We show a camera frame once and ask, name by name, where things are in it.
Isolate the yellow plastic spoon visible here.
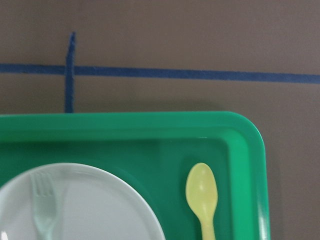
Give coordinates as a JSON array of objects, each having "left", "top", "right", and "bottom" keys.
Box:
[{"left": 185, "top": 162, "right": 218, "bottom": 240}]

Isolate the green plastic tray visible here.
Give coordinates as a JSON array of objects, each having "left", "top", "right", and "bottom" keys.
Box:
[{"left": 0, "top": 111, "right": 271, "bottom": 240}]

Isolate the white round plate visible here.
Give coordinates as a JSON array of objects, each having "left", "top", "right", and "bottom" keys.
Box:
[{"left": 0, "top": 163, "right": 165, "bottom": 240}]

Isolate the pale green plastic fork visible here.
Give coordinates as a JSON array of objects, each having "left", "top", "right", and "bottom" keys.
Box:
[{"left": 30, "top": 172, "right": 58, "bottom": 240}]

